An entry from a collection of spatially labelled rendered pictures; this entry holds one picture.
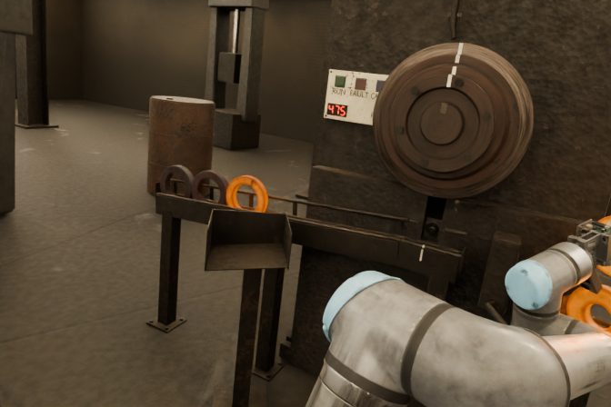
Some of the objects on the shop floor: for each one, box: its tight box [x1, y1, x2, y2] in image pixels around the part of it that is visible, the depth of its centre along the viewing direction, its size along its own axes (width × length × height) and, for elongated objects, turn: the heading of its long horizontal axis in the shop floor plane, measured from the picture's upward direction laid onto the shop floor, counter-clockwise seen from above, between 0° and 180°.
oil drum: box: [147, 95, 215, 197], centre depth 406 cm, size 59×59×89 cm
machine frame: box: [279, 0, 611, 407], centre depth 177 cm, size 73×108×176 cm
